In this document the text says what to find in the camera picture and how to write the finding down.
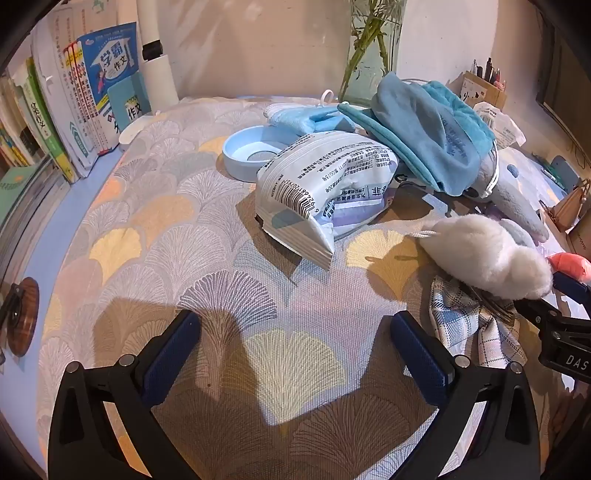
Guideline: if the white fluffy plush toy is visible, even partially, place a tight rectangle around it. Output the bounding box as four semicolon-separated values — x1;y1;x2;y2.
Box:
417;215;555;301

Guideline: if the black monitor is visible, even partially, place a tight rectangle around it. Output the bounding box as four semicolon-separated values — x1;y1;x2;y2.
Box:
538;21;591;136

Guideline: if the light blue round lid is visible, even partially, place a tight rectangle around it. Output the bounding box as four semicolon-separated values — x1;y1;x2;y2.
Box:
222;126;298;182

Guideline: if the grey-blue cloth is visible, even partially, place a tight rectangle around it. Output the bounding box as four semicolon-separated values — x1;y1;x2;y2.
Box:
373;71;483;197

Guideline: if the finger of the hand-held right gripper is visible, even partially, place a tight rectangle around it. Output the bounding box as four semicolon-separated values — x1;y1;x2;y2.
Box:
514;298;591;334
551;271;591;306

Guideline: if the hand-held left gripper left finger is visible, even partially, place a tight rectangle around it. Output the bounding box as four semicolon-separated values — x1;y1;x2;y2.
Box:
47;309;208;480

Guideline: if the bunch of pens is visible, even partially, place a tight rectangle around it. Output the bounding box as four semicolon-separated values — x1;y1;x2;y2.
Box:
471;56;505;88

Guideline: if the fan-patterned tablecloth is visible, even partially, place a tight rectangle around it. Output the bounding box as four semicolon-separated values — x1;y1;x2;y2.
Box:
37;95;591;480

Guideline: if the round wooden disc with clip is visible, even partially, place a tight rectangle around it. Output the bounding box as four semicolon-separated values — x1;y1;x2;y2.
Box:
0;277;41;357

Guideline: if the blue plush toy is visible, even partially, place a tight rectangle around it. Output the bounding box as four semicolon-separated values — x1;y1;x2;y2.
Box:
462;141;551;244

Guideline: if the teal drawstring pouch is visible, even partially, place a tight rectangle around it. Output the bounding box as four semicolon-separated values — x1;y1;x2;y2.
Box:
337;80;498;185

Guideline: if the white desk lamp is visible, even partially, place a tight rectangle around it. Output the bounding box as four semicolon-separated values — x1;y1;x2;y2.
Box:
119;0;180;147

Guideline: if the pink clay bag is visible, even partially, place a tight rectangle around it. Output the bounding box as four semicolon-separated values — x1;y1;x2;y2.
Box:
546;251;591;283

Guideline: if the row of books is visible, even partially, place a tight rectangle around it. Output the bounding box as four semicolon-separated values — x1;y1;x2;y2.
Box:
0;9;153;185

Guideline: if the clear plastic wrapper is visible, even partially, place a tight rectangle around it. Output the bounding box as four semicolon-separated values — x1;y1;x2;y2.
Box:
473;102;527;149

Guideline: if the plaid cloth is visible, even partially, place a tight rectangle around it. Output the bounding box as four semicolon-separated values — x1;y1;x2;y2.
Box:
428;276;528;370

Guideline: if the white printed plastic packet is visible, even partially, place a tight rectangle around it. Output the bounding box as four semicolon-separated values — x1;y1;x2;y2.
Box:
255;130;400;269

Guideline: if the light blue towel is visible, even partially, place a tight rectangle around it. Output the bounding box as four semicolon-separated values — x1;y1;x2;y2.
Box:
264;103;368;140

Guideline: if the glass vase with green stems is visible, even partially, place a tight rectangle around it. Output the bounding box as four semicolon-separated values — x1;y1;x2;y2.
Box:
338;0;408;108

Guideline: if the wooden pen holder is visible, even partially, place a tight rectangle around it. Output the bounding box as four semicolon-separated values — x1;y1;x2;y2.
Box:
461;69;507;110

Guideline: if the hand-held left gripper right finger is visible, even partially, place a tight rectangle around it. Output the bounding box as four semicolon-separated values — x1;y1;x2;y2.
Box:
389;310;541;480

